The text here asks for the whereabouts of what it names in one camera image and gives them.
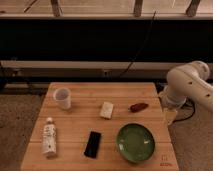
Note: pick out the translucent plastic cup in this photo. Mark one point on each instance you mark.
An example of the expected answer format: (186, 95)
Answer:
(62, 96)

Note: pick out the white plastic bottle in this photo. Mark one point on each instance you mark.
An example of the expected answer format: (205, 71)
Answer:
(49, 138)

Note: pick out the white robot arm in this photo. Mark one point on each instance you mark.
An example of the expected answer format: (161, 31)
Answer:
(186, 81)

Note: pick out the red pepper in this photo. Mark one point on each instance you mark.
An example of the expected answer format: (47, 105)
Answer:
(138, 107)

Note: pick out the green bowl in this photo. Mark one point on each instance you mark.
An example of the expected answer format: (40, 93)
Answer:
(135, 143)

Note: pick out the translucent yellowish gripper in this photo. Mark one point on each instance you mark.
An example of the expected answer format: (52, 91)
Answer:
(170, 115)

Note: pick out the white sponge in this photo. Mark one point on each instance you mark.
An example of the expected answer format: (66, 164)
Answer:
(106, 110)

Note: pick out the black rectangular phone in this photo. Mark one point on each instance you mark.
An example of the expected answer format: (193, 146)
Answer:
(93, 143)

